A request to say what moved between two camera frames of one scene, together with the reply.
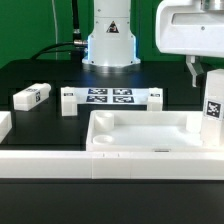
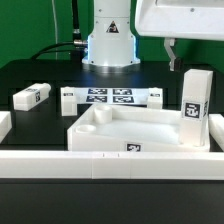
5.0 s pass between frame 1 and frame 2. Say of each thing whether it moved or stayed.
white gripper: moved
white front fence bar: stayed
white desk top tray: moved
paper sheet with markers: stayed
